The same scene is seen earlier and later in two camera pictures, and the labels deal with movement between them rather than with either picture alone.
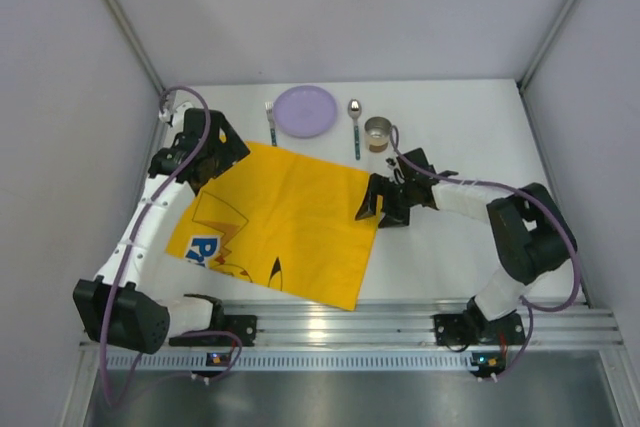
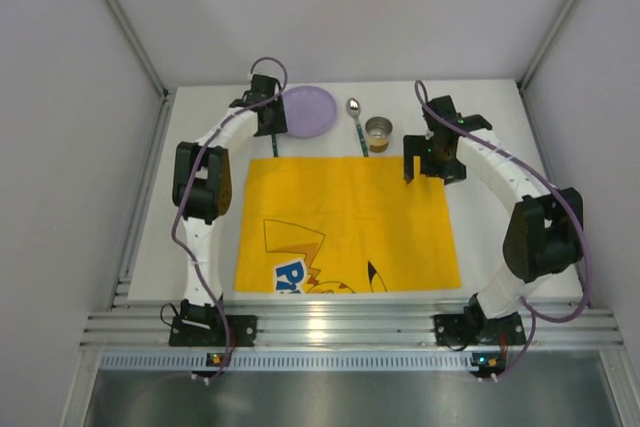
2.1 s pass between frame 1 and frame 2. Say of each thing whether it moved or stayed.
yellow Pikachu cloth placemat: moved
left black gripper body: moved
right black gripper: moved
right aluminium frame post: stayed
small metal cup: stayed
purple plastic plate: stayed
